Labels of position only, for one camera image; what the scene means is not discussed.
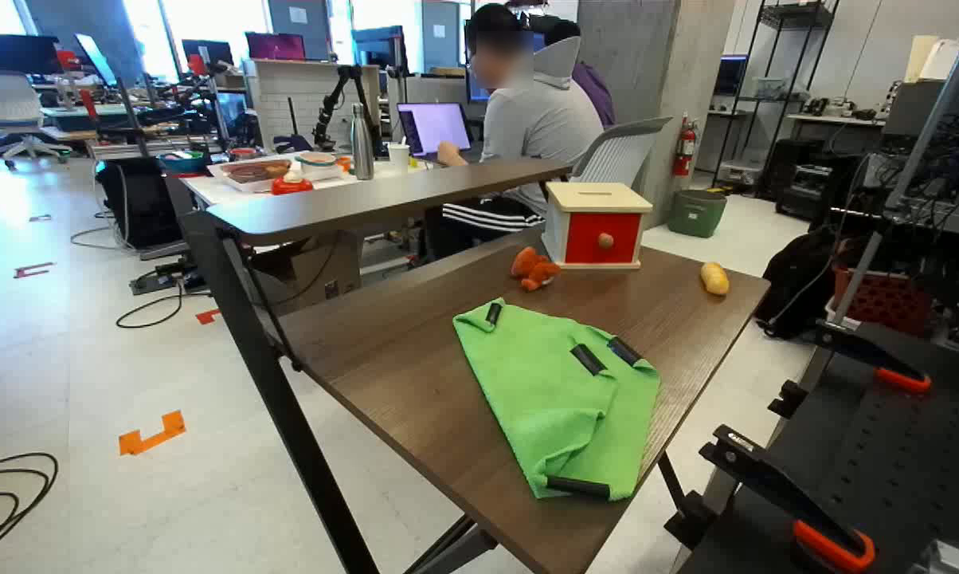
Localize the small red drawer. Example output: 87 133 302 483
563 211 644 267

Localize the cream wooden drawer box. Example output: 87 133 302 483
541 178 657 271

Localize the open laptop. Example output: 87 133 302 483
394 97 474 161

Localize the orange toy vegetable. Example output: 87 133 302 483
507 245 559 297

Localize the dark desk with black legs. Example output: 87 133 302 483
195 155 573 574

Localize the green cloth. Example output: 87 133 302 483
449 297 662 504

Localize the cardboard box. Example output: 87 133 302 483
253 231 364 316

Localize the person in grey hoodie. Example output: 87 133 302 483
416 3 607 264

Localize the steel water bottle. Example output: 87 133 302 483
347 102 380 186

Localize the grey swivel chair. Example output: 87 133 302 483
571 115 674 189

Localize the white desk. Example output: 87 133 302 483
179 155 359 211

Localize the green basket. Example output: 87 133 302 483
662 186 728 238

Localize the yellow toy bread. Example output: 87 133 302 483
696 259 731 299

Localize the red fire extinguisher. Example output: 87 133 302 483
670 115 702 180

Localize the black tripod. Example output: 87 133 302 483
310 60 393 155

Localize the white monitor back panel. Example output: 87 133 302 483
253 58 369 154

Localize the black power strip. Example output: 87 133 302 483
126 250 195 299

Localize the black backpack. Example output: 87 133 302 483
753 223 855 345

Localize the orange floor tape marker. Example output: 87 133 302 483
116 408 189 459

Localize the red plastic crate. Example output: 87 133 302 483
831 264 935 340

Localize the aluminium extrusion pole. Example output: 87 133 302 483
826 3 959 327

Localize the black perforated breadboard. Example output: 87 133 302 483
677 316 959 574

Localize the white office chair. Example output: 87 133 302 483
0 70 76 168

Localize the dark computer monitor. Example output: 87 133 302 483
0 28 65 76

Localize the black table frame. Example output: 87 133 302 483
401 451 695 574

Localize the black wire shelf rack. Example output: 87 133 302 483
710 0 842 186

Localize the black clamp orange handle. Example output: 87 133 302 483
696 425 878 574
812 316 935 397

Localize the black floor cable loop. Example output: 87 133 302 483
0 448 61 563

